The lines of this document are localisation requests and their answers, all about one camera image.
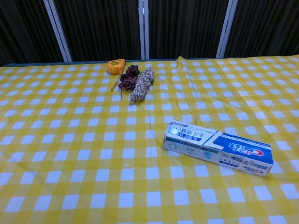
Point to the white blue toothpaste box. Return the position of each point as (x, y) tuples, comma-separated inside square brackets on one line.
[(196, 142)]

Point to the dark purple grape bunch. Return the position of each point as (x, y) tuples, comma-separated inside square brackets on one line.
[(130, 75)]

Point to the thin yellow green stem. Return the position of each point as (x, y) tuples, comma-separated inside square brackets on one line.
[(116, 82)]

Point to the orange persimmon slice toy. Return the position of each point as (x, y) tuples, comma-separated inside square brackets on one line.
[(115, 66)]

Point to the yellow white checkered tablecloth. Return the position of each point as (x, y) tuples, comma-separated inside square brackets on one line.
[(93, 151)]

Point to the dark pleated curtain panel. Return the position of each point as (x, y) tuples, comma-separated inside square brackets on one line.
[(102, 28)]

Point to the white screen frame post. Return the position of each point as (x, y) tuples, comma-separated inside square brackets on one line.
[(225, 28), (144, 28), (59, 30)]

